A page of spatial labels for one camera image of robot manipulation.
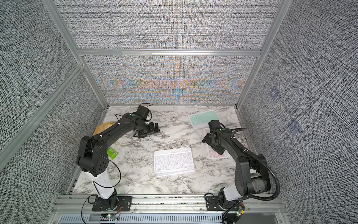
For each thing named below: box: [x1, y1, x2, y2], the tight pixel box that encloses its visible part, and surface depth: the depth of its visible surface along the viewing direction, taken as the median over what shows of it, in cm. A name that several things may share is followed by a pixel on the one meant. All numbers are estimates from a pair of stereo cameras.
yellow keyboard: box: [155, 168, 196, 178], surface depth 85 cm
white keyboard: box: [153, 146, 195, 172], surface depth 88 cm
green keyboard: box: [187, 109, 222, 130], surface depth 112 cm
